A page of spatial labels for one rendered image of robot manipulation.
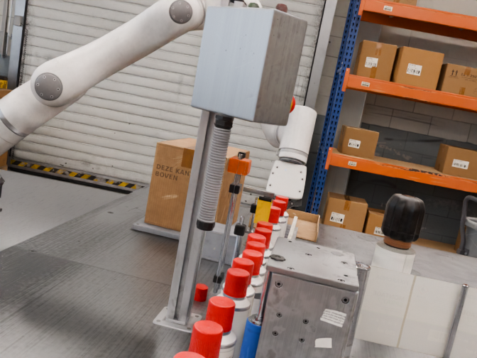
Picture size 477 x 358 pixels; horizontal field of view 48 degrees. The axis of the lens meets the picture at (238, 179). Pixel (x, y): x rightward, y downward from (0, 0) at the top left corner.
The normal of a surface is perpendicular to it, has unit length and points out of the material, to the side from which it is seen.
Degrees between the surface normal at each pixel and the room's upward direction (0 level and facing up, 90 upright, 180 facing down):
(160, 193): 90
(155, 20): 113
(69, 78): 81
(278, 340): 90
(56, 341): 0
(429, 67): 90
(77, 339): 0
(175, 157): 90
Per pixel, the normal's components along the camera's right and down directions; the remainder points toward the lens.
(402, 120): -0.08, 0.16
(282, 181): -0.10, -0.21
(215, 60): -0.70, 0.00
